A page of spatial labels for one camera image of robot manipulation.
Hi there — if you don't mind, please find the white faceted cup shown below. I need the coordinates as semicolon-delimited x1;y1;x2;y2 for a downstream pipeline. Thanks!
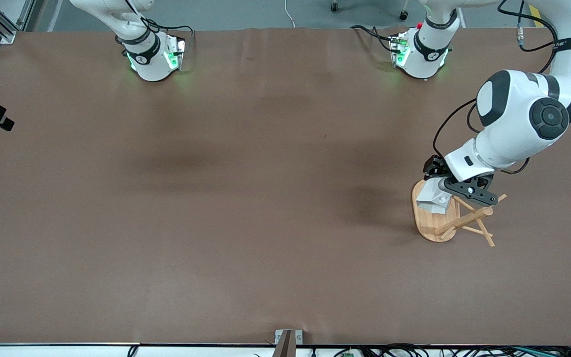
416;178;456;215

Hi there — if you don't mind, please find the wooden cup rack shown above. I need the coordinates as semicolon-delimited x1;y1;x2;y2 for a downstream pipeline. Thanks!
411;178;508;248

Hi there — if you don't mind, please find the brown table cover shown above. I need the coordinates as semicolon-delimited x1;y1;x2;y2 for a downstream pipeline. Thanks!
0;27;571;346

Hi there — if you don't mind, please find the left arm wrist black cable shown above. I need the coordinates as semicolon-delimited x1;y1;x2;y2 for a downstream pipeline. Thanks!
433;97;531;175

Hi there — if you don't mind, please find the black cable with metal connector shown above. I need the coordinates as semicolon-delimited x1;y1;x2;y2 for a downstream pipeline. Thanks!
498;0;559;75

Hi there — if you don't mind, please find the left arm base black cable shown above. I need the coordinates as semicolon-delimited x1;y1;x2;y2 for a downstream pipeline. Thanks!
350;25;398;53

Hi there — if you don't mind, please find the arm base black cable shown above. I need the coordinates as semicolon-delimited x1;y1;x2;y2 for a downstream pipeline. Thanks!
350;25;398;53
144;20;195;50

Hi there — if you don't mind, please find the right arm base black cable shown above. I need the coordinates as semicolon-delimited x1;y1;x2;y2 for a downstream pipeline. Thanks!
144;20;195;50

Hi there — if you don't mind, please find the grey metal bracket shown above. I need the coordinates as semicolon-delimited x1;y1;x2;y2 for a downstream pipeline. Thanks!
275;329;303;345

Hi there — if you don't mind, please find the dark metal post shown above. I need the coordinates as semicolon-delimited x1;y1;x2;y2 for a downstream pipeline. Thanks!
272;331;297;357

